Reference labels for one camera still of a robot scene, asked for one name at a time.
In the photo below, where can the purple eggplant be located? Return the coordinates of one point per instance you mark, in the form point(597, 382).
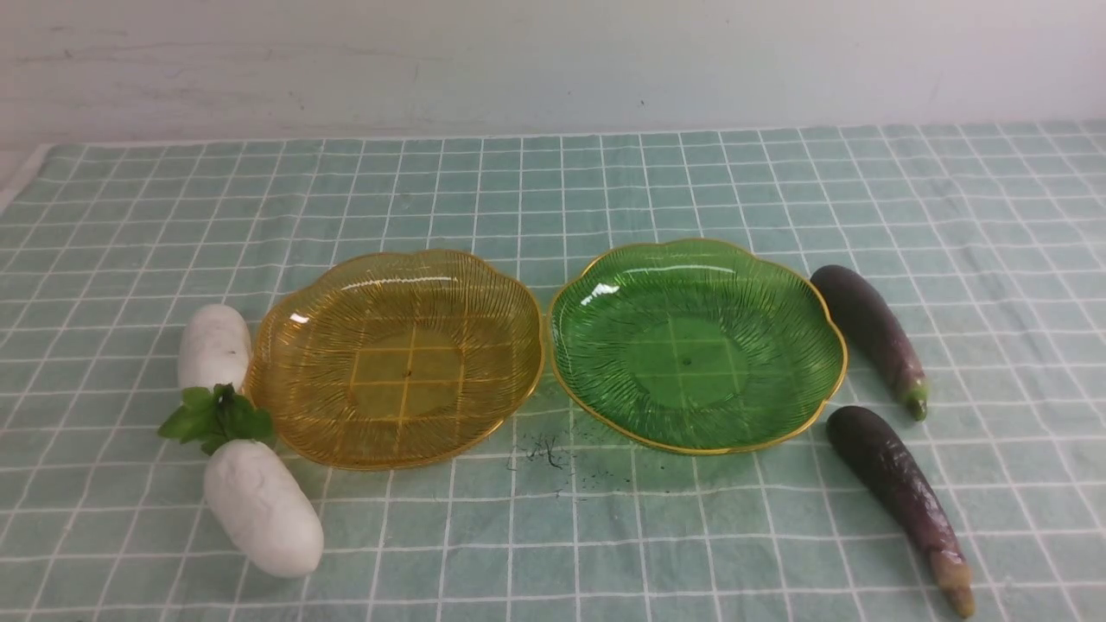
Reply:
point(864, 317)
point(883, 463)

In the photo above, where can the white radish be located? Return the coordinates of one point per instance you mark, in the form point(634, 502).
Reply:
point(215, 349)
point(248, 488)

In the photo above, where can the green plastic plate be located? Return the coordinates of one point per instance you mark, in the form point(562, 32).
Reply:
point(696, 346)

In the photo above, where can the amber plastic plate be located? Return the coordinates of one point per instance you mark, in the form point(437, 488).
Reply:
point(397, 360)

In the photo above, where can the green checkered tablecloth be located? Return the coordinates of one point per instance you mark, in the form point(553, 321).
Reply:
point(987, 239)

